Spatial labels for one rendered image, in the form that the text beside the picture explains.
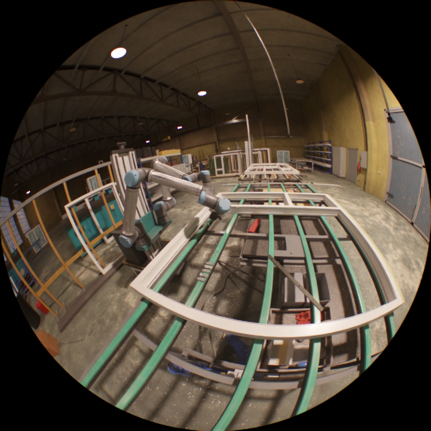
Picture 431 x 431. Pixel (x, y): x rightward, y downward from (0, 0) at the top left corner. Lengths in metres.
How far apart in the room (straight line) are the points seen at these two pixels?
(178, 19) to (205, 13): 1.11
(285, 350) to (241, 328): 0.34
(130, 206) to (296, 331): 1.20
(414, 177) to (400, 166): 0.85
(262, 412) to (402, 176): 7.01
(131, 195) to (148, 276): 0.59
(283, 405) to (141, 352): 1.44
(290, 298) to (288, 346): 0.30
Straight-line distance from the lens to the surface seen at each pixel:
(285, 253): 0.85
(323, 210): 1.37
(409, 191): 6.63
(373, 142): 7.88
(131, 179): 0.98
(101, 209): 4.31
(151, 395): 1.72
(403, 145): 6.95
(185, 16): 7.82
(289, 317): 0.91
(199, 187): 0.97
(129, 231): 1.24
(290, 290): 0.88
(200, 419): 1.63
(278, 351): 0.75
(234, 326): 0.51
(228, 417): 0.62
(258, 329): 0.50
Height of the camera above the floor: 1.42
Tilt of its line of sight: 26 degrees down
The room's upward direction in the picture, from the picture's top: 10 degrees counter-clockwise
